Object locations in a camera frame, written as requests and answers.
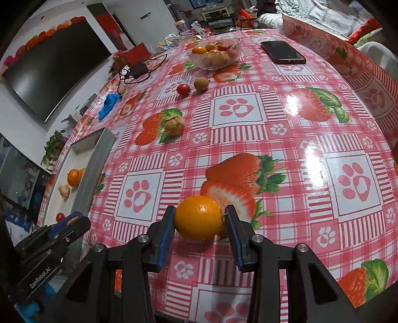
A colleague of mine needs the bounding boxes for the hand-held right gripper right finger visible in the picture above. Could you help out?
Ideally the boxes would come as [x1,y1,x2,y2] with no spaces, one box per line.
[224,204,363,323]

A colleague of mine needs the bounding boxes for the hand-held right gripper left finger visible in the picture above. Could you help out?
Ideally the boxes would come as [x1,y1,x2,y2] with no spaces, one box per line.
[47,205,178,323]

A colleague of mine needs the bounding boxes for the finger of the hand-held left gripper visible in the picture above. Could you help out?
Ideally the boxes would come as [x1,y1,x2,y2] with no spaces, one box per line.
[59,216,91,246]
[48,212,83,238]

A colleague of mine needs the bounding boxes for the smooth round orange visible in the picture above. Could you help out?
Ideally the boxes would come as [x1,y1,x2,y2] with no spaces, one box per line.
[173,195,224,241]

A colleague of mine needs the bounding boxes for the bumpy orange mandarin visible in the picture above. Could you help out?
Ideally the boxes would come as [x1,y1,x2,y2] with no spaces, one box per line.
[67,169,82,187]

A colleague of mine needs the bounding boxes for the white tray with grey sides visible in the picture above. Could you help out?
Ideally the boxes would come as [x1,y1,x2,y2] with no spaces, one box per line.
[42,127,117,246]

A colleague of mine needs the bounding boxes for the pile of tan husked fruits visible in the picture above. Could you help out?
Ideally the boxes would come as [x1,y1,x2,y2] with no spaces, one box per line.
[202,51,232,67]

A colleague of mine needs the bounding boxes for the person's left hand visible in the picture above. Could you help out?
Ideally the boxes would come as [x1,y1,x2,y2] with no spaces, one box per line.
[14,284,59,322]

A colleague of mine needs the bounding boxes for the dark glass cabinet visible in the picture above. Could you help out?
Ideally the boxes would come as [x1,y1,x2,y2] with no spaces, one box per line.
[0,133,52,237]

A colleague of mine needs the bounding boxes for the green potted plant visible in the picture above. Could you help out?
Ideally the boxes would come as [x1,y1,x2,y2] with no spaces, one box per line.
[40,130,69,170]

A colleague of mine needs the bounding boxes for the red plaid strawberry tablecloth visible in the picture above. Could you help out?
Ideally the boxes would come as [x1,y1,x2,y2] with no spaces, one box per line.
[40,28,392,323]

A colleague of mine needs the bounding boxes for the blue glove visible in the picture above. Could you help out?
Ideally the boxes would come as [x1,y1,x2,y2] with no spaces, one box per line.
[98,93,122,121]

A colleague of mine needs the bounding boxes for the black television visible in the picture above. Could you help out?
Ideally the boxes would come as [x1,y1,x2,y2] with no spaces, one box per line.
[1,20,112,124]

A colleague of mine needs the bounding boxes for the pink artificial flowers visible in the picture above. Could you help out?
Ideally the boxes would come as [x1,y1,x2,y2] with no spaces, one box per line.
[109,51,125,73]

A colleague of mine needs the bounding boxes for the black power adapter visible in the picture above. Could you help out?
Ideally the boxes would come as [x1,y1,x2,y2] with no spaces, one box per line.
[127,61,150,78]

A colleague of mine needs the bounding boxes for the red gift box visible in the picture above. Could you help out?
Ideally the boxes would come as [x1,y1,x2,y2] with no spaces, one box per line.
[121,43,153,64]

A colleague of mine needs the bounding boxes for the orange red garland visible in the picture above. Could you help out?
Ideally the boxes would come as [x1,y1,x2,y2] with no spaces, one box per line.
[0,15,86,70]

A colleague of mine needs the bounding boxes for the clear glass bowl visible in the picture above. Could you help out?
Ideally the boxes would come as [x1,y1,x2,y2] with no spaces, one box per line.
[187,38,242,70]

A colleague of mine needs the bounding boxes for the dark red smartphone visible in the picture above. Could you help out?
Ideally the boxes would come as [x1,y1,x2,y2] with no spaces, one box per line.
[260,40,307,65]

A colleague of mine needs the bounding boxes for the clear plastic bag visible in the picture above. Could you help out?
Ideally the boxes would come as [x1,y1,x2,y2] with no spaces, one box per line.
[154,31,199,52]

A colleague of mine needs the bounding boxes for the red basket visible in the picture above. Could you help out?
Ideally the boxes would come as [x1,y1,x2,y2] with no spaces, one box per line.
[237,9,258,28]

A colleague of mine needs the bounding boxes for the white low table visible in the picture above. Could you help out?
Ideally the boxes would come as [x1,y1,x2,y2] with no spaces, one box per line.
[199,6,235,21]

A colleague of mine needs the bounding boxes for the white plastic chair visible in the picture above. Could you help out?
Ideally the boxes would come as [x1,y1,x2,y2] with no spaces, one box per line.
[357,40,398,81]

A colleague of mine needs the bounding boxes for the white quilt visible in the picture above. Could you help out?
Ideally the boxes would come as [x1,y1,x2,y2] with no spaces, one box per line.
[258,0,374,41]

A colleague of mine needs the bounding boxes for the red patterned cushion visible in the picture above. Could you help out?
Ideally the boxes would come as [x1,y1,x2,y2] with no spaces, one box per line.
[347,19,384,47]

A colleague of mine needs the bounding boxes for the black adapter cable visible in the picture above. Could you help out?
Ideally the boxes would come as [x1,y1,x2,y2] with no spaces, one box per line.
[118,53,168,86]

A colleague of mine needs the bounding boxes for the red wall hanging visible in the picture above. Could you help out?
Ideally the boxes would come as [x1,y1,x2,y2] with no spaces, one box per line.
[95,14,125,50]

